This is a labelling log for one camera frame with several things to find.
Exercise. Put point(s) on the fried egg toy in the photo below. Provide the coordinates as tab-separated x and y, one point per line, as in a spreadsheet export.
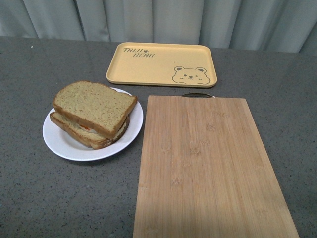
84	128

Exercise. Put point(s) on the yellow bear tray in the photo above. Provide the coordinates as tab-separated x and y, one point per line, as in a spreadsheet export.
156	64

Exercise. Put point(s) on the grey curtain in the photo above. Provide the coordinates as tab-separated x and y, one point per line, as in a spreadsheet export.
268	25

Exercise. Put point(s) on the metal cutting board handle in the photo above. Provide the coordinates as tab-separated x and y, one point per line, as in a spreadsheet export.
198	95

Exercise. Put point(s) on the bread slice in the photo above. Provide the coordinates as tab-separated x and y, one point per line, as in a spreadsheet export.
95	106
95	141

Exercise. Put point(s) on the white round plate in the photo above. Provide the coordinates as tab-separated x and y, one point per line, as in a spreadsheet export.
62	144

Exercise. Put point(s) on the bamboo cutting board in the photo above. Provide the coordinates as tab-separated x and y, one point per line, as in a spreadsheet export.
205	173

